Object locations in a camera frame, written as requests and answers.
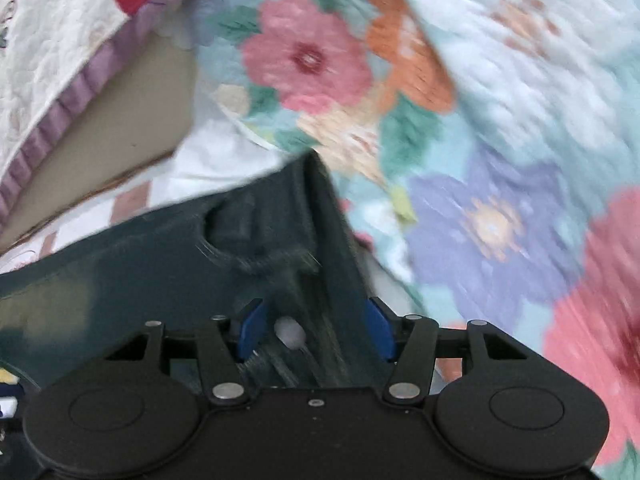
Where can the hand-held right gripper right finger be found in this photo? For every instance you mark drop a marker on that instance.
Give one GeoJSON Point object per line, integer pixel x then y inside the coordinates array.
{"type": "Point", "coordinates": [381, 332]}

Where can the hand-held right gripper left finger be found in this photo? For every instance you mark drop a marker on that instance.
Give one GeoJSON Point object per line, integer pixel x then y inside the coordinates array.
{"type": "Point", "coordinates": [251, 330]}

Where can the dark denim jeans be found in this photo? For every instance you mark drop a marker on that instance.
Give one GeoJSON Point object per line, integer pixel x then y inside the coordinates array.
{"type": "Point", "coordinates": [150, 260]}

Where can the checked floor mat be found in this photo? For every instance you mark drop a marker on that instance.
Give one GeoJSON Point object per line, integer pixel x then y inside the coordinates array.
{"type": "Point", "coordinates": [215, 160]}

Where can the floral blanket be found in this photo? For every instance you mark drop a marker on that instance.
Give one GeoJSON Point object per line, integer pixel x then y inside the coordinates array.
{"type": "Point", "coordinates": [475, 110]}

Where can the beige bed base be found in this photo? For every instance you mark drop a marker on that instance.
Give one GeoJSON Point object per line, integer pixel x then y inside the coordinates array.
{"type": "Point", "coordinates": [140, 110]}

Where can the bear-print quilt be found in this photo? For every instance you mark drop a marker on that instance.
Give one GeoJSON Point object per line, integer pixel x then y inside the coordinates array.
{"type": "Point", "coordinates": [50, 35]}

